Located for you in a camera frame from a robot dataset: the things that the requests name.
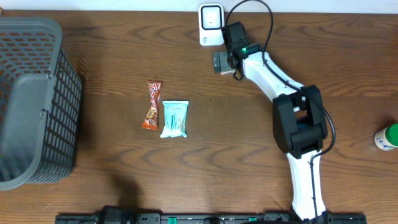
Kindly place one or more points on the teal toilet tissue pack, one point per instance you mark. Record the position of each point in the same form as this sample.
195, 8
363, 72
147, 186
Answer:
175, 114

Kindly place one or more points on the small orange snack box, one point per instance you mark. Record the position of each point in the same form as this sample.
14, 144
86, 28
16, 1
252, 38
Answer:
227, 72

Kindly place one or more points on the red chocolate bar wrapper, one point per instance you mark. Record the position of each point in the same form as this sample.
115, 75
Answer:
151, 120

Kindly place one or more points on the green lid jar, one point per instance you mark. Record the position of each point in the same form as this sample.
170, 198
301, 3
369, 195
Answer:
387, 138

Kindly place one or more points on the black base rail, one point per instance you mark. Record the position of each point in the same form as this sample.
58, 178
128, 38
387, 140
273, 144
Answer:
115, 215

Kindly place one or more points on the grey plastic mesh basket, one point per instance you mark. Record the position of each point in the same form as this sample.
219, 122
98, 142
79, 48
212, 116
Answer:
41, 97

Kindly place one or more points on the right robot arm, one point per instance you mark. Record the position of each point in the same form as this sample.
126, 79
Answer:
299, 121

